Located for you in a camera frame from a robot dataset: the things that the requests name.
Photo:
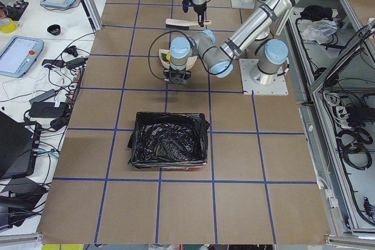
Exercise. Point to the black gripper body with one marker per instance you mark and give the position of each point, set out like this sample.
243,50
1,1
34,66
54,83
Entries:
166,73
199,9

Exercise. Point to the beige dustpan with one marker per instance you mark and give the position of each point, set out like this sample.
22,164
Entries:
186,61

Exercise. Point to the green yellow sponge piece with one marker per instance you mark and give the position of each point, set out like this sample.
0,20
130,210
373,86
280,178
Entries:
168,56

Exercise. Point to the beige hand brush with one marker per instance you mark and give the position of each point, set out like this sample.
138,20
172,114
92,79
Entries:
185,24

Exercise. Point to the bin with black liner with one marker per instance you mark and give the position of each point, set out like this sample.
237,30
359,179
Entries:
169,140

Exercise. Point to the black cloth bundle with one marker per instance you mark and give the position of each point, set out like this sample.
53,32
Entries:
316,13

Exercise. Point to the small black bowl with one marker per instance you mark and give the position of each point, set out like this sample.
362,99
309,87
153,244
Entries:
54,29

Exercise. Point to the crumpled white cloth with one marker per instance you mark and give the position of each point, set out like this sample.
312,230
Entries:
320,31

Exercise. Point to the black power adapter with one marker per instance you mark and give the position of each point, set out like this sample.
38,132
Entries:
48,109

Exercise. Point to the lower blue teach pendant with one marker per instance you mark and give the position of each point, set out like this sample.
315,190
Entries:
19,54

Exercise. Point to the black laptop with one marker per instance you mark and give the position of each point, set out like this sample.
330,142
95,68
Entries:
19,142

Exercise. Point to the yellow tape roll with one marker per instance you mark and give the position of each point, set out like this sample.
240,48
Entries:
7,25

